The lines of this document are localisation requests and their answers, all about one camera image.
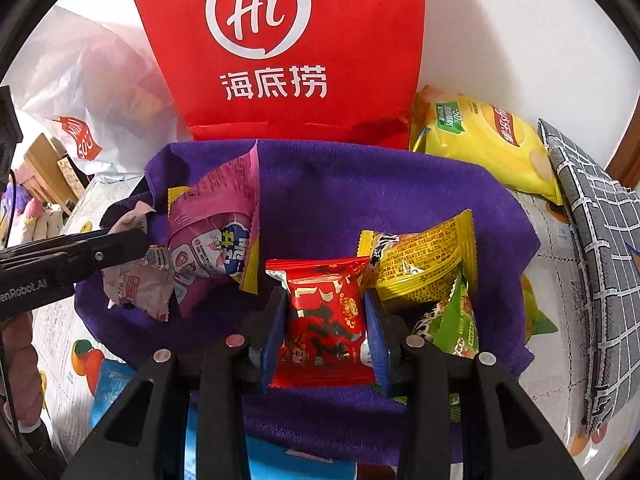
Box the purple towel lined box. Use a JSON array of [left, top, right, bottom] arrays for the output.
[[75, 139, 542, 461]]

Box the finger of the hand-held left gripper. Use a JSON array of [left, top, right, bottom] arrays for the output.
[[0, 229, 151, 291]]

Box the white plastic bag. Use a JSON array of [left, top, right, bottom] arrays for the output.
[[7, 5, 193, 183]]

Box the yellow snack packet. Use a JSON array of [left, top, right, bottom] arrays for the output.
[[357, 210, 476, 316]]

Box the black cable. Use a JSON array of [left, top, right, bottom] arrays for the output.
[[5, 170, 17, 249]]

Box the fruit print bed sheet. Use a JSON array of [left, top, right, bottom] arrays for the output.
[[32, 170, 640, 480]]

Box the pink plush toy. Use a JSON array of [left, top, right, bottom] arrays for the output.
[[0, 195, 66, 241]]

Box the person's left forearm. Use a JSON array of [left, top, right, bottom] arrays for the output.
[[0, 310, 45, 433]]

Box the blue tissue pack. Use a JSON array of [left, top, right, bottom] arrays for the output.
[[90, 360, 361, 480]]

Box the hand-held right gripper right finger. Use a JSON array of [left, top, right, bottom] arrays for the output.
[[364, 290, 586, 480]]

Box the white pink snack packet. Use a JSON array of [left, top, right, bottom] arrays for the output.
[[102, 200, 176, 322]]

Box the yellow chips bag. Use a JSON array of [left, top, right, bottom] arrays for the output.
[[409, 85, 563, 206]]

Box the red snack packet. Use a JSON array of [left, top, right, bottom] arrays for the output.
[[265, 257, 377, 391]]

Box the green snack packet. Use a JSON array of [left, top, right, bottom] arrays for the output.
[[410, 270, 481, 361]]

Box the grey checked folded cloth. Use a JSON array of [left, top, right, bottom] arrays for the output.
[[537, 119, 640, 433]]

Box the wooden headboard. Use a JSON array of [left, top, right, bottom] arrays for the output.
[[22, 132, 88, 216]]

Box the brown wooden door frame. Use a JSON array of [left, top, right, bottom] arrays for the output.
[[605, 125, 640, 191]]

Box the purple snack packet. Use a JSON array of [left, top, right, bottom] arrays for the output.
[[167, 140, 262, 318]]

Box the red paper bag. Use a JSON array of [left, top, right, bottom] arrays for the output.
[[122, 0, 427, 151]]

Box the brown framed picture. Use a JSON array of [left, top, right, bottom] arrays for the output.
[[55, 155, 87, 197]]

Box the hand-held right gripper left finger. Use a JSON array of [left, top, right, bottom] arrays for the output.
[[62, 285, 291, 480]]

